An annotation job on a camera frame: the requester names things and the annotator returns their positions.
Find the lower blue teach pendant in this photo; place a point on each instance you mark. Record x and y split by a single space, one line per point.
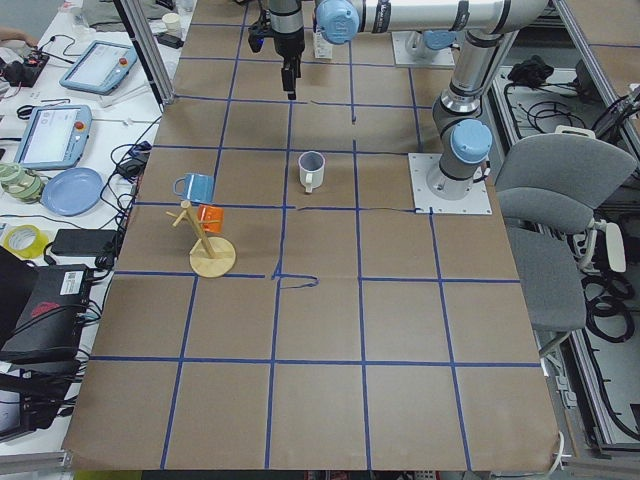
55 137

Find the yellow tape roll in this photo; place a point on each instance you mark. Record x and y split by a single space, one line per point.
26 241

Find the white paper cup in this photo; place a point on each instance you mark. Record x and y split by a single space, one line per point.
172 23

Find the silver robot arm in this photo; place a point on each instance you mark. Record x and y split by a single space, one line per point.
340 21
465 100

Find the upper blue teach pendant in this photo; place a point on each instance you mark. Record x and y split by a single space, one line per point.
101 68

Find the light blue mug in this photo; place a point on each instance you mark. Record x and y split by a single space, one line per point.
195 187

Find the white grey mug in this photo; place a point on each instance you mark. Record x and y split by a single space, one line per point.
311 166

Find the orange mug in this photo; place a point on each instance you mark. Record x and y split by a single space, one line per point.
210 218

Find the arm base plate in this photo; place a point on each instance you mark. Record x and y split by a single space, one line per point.
434 193
424 49

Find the aluminium frame post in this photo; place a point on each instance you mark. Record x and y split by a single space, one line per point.
137 27

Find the black computer box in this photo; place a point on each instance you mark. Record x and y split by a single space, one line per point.
40 309

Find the blue teach pendant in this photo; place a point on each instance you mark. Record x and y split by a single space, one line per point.
55 137
101 68

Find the black power adapter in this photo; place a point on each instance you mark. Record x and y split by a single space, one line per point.
83 242

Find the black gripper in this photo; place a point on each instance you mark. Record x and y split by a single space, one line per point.
287 46

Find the light blue plate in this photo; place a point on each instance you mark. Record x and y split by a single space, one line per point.
73 191

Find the grey office chair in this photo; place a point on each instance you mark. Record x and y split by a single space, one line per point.
549 187

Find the wooden mug tree stand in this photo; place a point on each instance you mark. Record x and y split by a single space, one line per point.
211 256

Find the green tape rolls stack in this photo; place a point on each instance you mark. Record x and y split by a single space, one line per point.
21 183

